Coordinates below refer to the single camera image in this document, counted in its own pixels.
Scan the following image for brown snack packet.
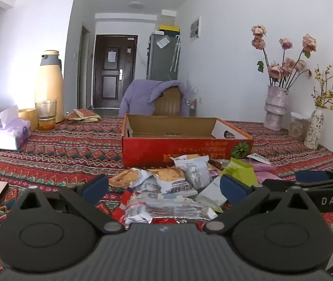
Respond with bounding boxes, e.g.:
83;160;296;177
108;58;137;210
209;159;231;170

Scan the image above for pink ribbed vase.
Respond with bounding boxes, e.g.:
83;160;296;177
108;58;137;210
264;85;289;132

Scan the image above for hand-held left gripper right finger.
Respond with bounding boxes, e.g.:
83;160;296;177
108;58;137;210
204;174;319;236

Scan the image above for yellow thermos jug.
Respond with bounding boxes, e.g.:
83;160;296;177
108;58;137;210
34;50;65;123

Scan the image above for dark brown door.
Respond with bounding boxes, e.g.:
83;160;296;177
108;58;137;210
93;34;139;109

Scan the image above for yellow flower branches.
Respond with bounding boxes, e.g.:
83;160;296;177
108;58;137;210
309;64;333;112

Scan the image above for dried pink roses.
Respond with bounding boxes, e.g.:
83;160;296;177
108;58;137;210
251;25;318;90

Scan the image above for grey white snack packet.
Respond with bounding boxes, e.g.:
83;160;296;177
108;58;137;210
171;154;211;188

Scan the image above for purple tissue pack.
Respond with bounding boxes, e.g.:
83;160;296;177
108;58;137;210
0;105;31;150

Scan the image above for yellow box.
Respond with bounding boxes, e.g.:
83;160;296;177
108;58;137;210
158;24;181;34

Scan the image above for yellow round container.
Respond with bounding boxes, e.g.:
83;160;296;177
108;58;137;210
18;108;38;131

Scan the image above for stack of flat sachets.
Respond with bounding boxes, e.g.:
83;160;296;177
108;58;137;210
64;109;102;123

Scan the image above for purple jacket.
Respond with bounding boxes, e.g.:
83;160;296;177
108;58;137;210
120;79;195;118

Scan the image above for cracker picture snack packet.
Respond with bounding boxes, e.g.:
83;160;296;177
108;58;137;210
109;168;155;188
154;168;198;196

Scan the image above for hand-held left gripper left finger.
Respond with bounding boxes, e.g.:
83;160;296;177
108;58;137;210
15;175;126;236

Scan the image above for clear drinking glass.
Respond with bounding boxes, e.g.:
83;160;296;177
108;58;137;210
35;100;57;131

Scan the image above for wall electrical panel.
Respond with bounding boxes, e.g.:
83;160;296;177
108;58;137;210
189;18;201;40

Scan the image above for white folded umbrella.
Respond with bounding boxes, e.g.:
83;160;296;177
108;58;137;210
170;34;182;72

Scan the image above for side door frame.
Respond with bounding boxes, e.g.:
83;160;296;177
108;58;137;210
78;25;93;109

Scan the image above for small speckled vase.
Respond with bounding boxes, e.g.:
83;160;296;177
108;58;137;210
303;107;326;150

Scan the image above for grey refrigerator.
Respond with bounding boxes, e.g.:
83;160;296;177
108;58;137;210
146;32;181;81

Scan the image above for wooden chair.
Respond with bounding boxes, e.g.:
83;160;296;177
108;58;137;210
153;86;185;117

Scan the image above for red clear snack packet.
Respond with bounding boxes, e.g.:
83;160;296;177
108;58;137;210
123;191;218;226

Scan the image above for dried lavender bunch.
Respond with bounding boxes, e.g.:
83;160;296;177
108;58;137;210
184;74;198;100

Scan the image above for red cardboard box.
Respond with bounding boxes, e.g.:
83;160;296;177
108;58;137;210
121;114;255;169

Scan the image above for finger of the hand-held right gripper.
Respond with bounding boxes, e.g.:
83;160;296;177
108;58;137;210
262;178;333;194
295;168;333;183

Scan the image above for patterned red tablecloth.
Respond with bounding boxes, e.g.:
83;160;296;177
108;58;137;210
0;114;333;281

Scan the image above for green white snack packet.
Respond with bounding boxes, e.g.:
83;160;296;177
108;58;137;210
196;158;258;213

